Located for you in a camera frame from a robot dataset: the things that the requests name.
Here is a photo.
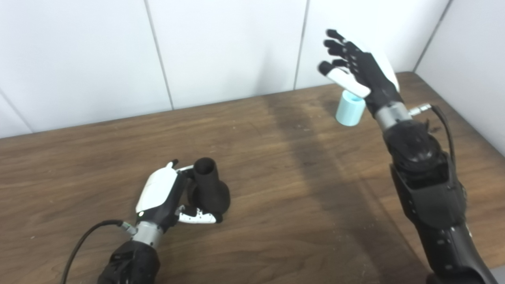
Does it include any white and black left hand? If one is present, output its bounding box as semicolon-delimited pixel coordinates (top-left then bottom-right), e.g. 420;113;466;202
135;159;218;233

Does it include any white and black right hand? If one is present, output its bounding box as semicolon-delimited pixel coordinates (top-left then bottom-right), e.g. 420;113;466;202
318;29;405;119

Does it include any light blue cylinder cup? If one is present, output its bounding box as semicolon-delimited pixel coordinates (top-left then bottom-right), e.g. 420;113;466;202
336;90;366;127

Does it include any black nozzle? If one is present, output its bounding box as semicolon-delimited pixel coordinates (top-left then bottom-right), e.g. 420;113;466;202
187;157;231;224

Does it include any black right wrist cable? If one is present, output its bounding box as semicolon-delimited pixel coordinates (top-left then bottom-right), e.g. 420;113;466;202
408;103;457;166

